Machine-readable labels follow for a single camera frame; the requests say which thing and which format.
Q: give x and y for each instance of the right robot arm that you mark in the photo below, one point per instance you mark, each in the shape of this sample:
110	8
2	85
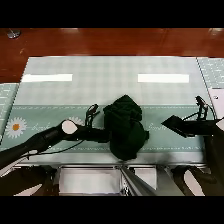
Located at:
213	146

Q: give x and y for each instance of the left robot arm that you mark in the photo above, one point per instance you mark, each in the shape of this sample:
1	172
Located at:
40	141

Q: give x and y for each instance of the silver frame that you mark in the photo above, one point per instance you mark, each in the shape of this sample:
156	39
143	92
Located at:
140	183

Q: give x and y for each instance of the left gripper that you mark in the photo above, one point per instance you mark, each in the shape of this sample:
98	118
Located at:
95	134

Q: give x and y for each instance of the dark green garment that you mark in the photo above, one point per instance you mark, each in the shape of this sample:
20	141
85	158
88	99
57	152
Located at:
125	130

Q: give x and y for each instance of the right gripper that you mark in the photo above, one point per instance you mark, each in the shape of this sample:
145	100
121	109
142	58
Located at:
178	126

